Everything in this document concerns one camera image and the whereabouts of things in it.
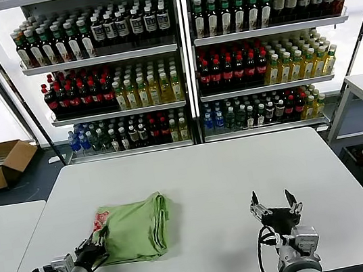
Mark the green-label dark tea bottle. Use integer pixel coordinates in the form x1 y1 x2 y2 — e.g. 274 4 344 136
217 0 237 35
259 0 277 28
35 24 56 66
49 22 70 64
76 17 97 59
232 0 250 32
191 0 209 39
24 27 44 68
245 0 264 30
203 0 223 37
63 20 84 62

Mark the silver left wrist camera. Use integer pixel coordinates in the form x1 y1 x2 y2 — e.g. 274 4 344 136
49 254 76 272

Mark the black window frame post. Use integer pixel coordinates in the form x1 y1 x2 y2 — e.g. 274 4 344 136
313 0 363 130
0 0 69 176

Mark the orange-label dark tea bottle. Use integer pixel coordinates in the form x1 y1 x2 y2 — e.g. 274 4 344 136
12 28 32 71

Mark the blue water bottle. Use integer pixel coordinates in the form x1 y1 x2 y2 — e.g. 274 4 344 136
77 131 91 152
67 131 81 153
202 111 217 136
214 109 228 134

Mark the white-cap dark drink bottle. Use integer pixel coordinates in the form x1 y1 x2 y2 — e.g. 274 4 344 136
273 99 288 124
127 124 141 148
107 127 121 151
137 122 151 147
264 100 278 126
254 102 268 127
118 126 131 150
244 104 258 129

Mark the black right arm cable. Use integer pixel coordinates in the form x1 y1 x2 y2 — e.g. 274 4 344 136
253 223 288 272

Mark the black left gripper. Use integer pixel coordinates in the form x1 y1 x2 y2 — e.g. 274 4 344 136
71 226 115 272

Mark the green polo shirt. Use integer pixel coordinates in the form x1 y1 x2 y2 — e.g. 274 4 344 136
87 189 179 270

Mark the clear water bottle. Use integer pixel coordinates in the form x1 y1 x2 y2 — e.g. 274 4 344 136
88 130 102 153
97 128 111 152
224 106 239 133
234 105 249 131

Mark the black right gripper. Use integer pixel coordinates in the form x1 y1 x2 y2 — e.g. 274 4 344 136
247 184 307 241

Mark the yellow juice bottle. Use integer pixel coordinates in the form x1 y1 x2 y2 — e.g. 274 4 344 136
178 117 191 141
312 93 329 118
168 69 186 103
264 53 284 85
112 79 130 112
135 76 151 109
168 118 181 143
288 49 307 82
300 94 318 120
320 43 342 76
310 45 330 78
146 74 162 107
276 51 296 83
123 78 140 110
300 47 320 80
158 72 174 105

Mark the red-cap cola bottle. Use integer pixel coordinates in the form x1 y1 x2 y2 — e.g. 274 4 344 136
76 81 93 114
283 95 297 123
158 116 172 143
231 53 249 89
99 76 117 111
41 82 60 120
64 82 82 116
87 78 105 113
243 52 260 88
254 50 272 86
196 59 214 95
293 93 307 121
147 118 162 145
220 55 237 91
208 57 226 93
53 84 70 118

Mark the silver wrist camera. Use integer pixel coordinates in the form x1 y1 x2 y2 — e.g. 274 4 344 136
290 223 322 255
49 254 76 272

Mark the grey metal shelf unit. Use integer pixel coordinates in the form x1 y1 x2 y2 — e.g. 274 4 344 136
0 0 201 175
181 0 363 145

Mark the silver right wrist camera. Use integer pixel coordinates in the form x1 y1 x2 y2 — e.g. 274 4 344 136
290 223 322 255

